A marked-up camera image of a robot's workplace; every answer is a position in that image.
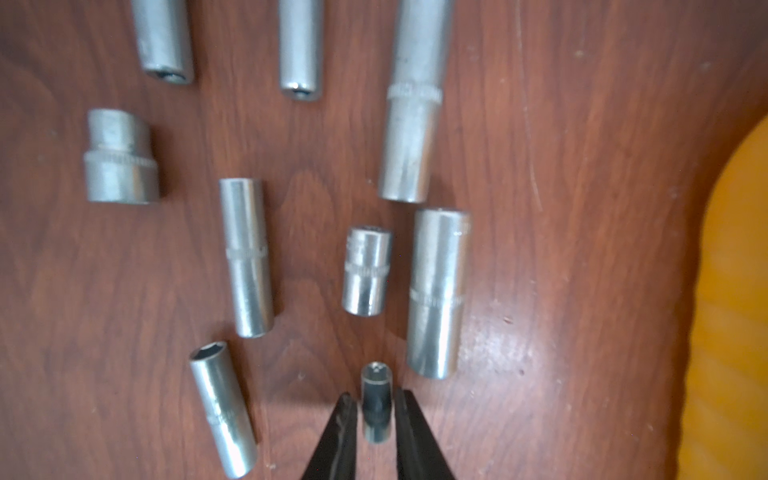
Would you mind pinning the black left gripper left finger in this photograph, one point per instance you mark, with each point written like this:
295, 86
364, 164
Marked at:
335, 454

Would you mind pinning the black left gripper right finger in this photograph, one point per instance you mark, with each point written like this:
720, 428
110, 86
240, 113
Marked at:
418, 453

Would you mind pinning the short silver socket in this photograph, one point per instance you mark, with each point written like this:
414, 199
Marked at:
366, 269

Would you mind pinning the yellow plastic storage box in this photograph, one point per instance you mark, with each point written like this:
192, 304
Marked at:
724, 419

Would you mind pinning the wide short socket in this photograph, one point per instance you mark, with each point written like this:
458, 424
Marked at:
119, 164

